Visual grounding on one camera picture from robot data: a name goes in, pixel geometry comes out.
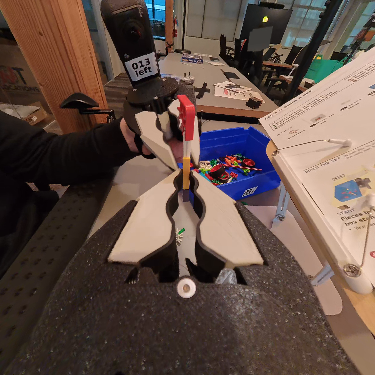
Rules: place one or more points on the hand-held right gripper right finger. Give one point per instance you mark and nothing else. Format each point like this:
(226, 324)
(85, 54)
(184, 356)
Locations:
(228, 231)

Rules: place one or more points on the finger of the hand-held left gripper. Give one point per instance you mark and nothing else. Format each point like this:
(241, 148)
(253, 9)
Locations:
(174, 117)
(152, 131)

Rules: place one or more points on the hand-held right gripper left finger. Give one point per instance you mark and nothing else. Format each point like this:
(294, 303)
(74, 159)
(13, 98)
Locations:
(143, 231)

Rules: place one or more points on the colourful construction toy model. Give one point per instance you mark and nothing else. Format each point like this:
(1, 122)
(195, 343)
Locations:
(187, 117)

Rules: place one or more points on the blue parts bin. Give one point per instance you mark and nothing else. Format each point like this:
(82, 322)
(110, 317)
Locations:
(257, 175)

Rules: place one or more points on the person's left hand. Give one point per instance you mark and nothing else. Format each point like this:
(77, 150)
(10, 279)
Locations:
(128, 134)

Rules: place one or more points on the blue and white carton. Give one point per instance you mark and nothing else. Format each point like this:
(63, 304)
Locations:
(192, 58)

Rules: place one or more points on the red wheel with black tyre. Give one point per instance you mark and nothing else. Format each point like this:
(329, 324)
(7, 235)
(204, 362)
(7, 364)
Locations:
(218, 172)
(248, 163)

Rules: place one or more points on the white document stand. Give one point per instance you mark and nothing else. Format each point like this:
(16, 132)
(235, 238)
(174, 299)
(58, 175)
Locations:
(293, 234)

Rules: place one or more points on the pile of colourful construction pieces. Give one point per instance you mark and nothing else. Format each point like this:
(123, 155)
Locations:
(234, 167)

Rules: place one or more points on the printed paper stack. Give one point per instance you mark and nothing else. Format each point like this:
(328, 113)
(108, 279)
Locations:
(234, 89)

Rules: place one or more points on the small black box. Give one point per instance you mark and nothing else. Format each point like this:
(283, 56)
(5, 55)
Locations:
(253, 102)

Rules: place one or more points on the black perforated board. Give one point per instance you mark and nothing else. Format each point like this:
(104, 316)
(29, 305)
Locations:
(44, 278)

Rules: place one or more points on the cardboard box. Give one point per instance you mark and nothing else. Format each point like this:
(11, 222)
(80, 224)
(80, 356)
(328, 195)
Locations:
(32, 115)

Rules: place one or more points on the printed instruction sheet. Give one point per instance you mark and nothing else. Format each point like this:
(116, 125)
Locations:
(322, 131)

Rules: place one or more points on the black flat screen monitor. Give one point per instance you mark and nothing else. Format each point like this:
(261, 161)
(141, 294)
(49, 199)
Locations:
(281, 17)

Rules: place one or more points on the black pole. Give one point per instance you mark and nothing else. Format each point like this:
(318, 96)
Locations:
(310, 52)

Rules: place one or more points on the green storage tub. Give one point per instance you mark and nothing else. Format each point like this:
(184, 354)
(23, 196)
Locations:
(322, 69)

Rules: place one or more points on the wooden post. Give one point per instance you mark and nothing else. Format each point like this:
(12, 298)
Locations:
(52, 58)

